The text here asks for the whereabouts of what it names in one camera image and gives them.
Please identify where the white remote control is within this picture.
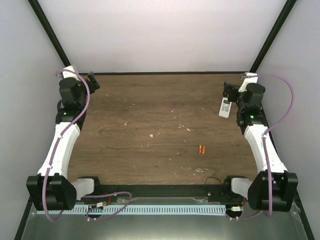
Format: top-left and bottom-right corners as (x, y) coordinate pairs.
(218, 97), (232, 119)

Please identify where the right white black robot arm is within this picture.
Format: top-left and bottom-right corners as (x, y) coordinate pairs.
(218, 72), (298, 214)

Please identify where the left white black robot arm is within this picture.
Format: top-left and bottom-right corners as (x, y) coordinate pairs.
(26, 65), (102, 211)

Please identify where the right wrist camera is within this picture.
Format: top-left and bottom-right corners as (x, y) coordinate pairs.
(240, 72), (258, 83)

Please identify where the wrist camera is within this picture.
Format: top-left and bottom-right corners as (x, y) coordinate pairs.
(240, 72), (258, 83)
(62, 65), (78, 79)

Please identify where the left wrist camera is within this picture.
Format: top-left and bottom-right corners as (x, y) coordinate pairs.
(62, 65), (78, 79)

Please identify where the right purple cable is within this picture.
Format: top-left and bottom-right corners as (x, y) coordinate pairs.
(228, 73), (294, 222)

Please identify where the black front frame rail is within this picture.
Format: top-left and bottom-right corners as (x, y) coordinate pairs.
(91, 184), (243, 203)

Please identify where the light blue slotted cable duct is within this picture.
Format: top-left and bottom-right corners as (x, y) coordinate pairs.
(59, 204), (226, 215)

